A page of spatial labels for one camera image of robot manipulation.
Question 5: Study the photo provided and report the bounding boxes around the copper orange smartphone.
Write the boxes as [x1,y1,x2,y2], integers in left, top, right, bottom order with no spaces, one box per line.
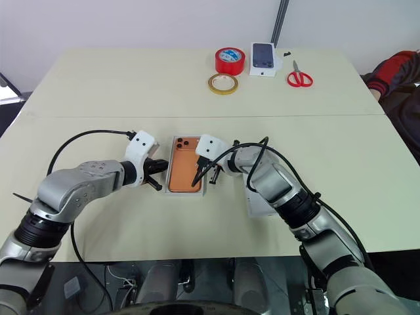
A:
[167,135,203,194]

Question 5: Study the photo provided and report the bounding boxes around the person in red black jacket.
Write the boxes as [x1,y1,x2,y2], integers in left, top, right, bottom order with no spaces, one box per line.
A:
[360,49,420,175]

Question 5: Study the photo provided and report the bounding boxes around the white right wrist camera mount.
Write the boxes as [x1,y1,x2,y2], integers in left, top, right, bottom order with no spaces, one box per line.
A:
[195,133,231,165]

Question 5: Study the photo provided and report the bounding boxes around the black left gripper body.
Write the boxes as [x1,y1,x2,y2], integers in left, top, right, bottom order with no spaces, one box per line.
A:
[142,156,159,185]

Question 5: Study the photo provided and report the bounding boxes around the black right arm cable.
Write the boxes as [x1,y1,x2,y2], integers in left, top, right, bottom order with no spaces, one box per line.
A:
[202,136,375,272]

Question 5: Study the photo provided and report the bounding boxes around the yellow tape roll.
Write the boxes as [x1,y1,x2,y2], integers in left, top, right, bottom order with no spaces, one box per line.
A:
[207,73,240,96]

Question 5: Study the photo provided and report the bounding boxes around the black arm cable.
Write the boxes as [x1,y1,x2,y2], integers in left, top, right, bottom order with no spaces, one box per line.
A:
[202,136,375,272]
[47,129,137,312]

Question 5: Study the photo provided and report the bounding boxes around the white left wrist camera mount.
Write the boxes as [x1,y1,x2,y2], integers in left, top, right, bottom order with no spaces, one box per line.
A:
[123,130,161,188]

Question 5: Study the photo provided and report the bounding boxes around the red tape roll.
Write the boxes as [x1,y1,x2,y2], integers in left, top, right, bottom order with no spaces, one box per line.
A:
[215,47,247,76]

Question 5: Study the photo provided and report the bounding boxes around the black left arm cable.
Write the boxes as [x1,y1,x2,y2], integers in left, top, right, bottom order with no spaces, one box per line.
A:
[47,129,137,312]

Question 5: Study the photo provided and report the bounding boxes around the thin white cable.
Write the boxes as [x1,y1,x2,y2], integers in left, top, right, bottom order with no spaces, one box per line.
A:
[106,264,137,289]

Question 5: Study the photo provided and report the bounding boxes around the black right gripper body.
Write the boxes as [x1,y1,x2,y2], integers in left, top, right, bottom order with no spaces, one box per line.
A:
[196,154,224,178]

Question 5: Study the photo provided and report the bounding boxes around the white phone box lid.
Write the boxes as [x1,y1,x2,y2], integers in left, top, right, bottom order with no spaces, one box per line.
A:
[245,185,278,219]

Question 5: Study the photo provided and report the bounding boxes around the silver robot leg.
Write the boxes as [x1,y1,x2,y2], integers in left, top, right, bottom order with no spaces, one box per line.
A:
[134,259,181,305]
[233,257,268,314]

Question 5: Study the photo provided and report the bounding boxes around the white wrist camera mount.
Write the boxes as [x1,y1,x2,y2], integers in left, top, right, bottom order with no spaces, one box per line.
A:
[123,130,161,188]
[195,133,231,165]

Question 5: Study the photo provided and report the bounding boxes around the orange phone in tray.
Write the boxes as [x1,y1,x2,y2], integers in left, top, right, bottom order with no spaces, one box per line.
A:
[163,134,209,198]

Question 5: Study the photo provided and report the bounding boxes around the dark rounded robot housing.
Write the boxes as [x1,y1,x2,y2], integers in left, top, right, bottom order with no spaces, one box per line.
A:
[129,301,253,315]

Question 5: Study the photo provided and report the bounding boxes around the dark grey vertical post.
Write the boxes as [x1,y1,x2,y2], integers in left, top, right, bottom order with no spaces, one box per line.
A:
[270,0,291,49]

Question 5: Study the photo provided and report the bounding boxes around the red handled scissors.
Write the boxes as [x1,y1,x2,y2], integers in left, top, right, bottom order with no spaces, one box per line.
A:
[286,60,314,89]

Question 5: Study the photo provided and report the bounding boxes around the white box with phone print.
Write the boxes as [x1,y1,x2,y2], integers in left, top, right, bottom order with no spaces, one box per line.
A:
[249,41,278,79]

